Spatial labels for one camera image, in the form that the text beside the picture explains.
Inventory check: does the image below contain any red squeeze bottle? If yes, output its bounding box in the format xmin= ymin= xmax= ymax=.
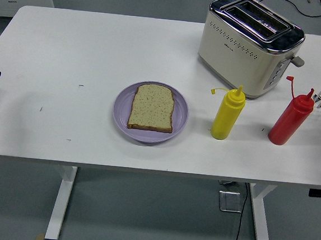
xmin=267 ymin=74 xmax=317 ymax=148

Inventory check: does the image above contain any slice of seeded bread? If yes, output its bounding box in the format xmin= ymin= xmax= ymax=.
xmin=126 ymin=82 xmax=178 ymax=134

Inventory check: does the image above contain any white table leg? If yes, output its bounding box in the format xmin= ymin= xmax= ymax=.
xmin=244 ymin=183 xmax=279 ymax=240
xmin=44 ymin=164 xmax=78 ymax=240

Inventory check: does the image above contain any purple round plate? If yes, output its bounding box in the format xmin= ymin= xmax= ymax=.
xmin=110 ymin=78 xmax=192 ymax=147

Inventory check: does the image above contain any yellow squeeze bottle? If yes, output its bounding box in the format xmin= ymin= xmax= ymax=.
xmin=206 ymin=82 xmax=248 ymax=142

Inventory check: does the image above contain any cream and chrome toaster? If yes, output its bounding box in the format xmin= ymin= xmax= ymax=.
xmin=194 ymin=0 xmax=311 ymax=104

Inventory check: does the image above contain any metal floor outlet plate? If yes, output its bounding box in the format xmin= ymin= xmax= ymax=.
xmin=217 ymin=189 xmax=245 ymax=214

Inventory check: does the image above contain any black cable under table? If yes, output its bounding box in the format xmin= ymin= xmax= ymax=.
xmin=231 ymin=182 xmax=250 ymax=240

